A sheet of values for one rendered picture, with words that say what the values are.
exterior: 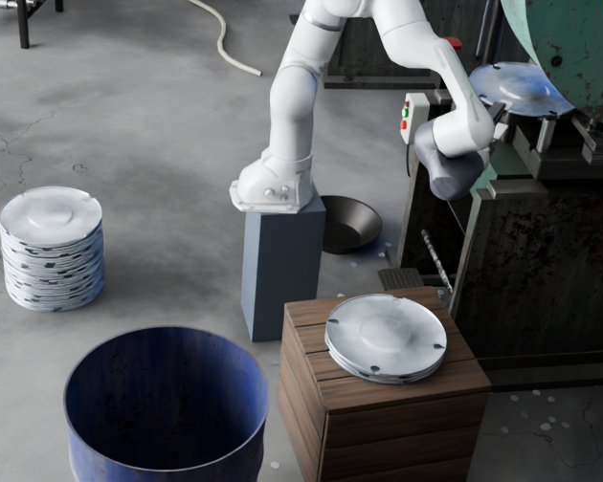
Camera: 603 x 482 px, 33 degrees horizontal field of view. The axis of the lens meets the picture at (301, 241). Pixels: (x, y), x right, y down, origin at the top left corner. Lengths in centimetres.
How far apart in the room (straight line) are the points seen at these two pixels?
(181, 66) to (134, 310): 159
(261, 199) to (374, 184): 106
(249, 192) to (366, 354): 57
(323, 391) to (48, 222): 106
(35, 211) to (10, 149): 81
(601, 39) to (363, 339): 87
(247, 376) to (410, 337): 44
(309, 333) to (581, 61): 90
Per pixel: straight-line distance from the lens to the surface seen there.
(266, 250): 277
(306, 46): 250
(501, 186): 259
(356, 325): 249
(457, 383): 243
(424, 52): 228
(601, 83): 225
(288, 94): 249
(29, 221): 303
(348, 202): 349
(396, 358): 242
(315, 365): 241
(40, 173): 369
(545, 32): 213
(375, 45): 432
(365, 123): 408
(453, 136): 224
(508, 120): 273
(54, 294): 304
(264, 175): 269
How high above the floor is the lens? 199
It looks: 36 degrees down
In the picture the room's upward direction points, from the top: 6 degrees clockwise
